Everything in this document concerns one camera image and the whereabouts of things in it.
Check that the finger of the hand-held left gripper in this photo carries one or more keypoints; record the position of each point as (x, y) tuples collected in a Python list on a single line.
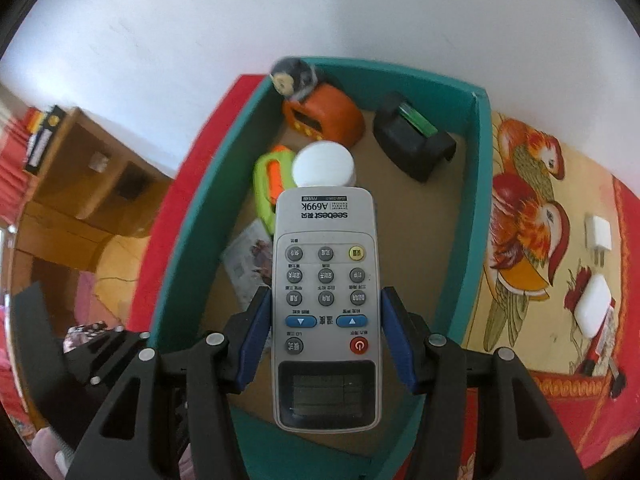
[(110, 355)]

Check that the wooden nightstand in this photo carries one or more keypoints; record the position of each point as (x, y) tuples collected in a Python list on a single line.
[(65, 195)]

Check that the red printed blanket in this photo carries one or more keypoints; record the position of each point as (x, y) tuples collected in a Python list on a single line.
[(525, 240)]

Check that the red marker pen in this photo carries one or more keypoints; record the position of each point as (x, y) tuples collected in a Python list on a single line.
[(615, 372)]

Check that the grey remote control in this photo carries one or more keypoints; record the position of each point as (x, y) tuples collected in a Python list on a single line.
[(327, 285)]

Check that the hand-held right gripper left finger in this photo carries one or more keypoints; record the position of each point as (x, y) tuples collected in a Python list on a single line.
[(252, 341)]

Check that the white earbuds case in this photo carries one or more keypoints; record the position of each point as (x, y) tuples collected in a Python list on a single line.
[(592, 305)]

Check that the teal cardboard box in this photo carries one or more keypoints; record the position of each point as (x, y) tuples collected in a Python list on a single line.
[(425, 245)]

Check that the pink rug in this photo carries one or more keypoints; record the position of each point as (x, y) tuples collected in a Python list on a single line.
[(47, 452)]

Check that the white plastic jar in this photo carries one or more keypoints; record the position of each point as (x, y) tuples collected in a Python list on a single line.
[(324, 165)]

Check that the clear card holder with stickers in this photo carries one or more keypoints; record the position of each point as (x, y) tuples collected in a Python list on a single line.
[(250, 260)]

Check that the black tape dispenser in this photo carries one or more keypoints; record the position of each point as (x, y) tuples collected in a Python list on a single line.
[(410, 142)]

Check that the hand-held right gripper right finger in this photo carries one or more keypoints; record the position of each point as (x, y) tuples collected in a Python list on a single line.
[(398, 341)]

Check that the orange monkey clock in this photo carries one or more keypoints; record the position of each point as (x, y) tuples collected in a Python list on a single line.
[(325, 112)]

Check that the red curtain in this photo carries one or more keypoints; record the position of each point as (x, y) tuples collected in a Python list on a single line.
[(15, 160)]

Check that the white charger plug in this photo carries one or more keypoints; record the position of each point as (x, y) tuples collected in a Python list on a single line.
[(598, 235)]

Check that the black yellow box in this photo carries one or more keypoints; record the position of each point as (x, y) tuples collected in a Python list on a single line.
[(45, 137)]

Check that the green orange toy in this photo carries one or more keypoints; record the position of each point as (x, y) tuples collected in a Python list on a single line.
[(266, 180)]

